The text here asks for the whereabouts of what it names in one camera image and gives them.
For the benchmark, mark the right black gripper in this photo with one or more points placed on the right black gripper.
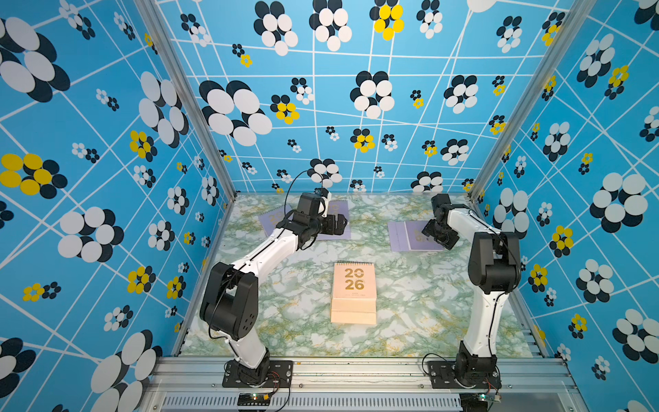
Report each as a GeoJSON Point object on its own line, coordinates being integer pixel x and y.
{"type": "Point", "coordinates": [446, 242]}

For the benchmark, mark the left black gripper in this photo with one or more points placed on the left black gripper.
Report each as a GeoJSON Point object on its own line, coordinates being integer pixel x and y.
{"type": "Point", "coordinates": [339, 227]}

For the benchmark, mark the purple calendar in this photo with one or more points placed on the purple calendar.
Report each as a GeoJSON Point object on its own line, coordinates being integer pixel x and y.
{"type": "Point", "coordinates": [270, 219]}
{"type": "Point", "coordinates": [335, 224]}
{"type": "Point", "coordinates": [407, 236]}

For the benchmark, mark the pink calendar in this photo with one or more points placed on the pink calendar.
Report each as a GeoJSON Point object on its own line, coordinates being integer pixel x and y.
{"type": "Point", "coordinates": [354, 293]}

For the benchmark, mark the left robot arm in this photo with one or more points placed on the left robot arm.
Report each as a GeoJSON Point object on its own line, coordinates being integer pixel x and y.
{"type": "Point", "coordinates": [231, 298]}

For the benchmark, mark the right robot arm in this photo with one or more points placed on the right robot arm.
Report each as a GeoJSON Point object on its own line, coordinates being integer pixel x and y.
{"type": "Point", "coordinates": [494, 271]}

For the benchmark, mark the right circuit board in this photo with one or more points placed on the right circuit board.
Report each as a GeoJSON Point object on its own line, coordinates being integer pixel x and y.
{"type": "Point", "coordinates": [472, 402]}

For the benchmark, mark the circuit board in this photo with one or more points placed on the circuit board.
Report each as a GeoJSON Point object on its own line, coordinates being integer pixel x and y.
{"type": "Point", "coordinates": [254, 400]}
{"type": "Point", "coordinates": [472, 402]}

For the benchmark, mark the left circuit board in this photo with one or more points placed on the left circuit board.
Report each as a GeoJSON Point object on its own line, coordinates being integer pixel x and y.
{"type": "Point", "coordinates": [254, 400]}

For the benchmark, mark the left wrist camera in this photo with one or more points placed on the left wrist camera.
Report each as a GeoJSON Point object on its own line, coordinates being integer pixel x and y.
{"type": "Point", "coordinates": [325, 198]}

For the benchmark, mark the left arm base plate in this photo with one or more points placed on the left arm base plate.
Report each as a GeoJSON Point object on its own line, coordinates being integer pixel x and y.
{"type": "Point", "coordinates": [274, 373]}

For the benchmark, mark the aluminium front rail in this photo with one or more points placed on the aluminium front rail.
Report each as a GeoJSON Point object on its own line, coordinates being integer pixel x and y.
{"type": "Point", "coordinates": [361, 384]}

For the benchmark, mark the right aluminium corner post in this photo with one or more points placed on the right aluminium corner post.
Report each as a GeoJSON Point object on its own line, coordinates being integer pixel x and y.
{"type": "Point", "coordinates": [575, 19]}

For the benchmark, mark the aluminium corner post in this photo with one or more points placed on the aluminium corner post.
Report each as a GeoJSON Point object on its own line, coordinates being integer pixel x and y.
{"type": "Point", "coordinates": [575, 19]}
{"type": "Point", "coordinates": [156, 27]}

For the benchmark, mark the left aluminium corner post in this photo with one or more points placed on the left aluminium corner post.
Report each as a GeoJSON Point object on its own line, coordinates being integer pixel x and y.
{"type": "Point", "coordinates": [156, 27]}

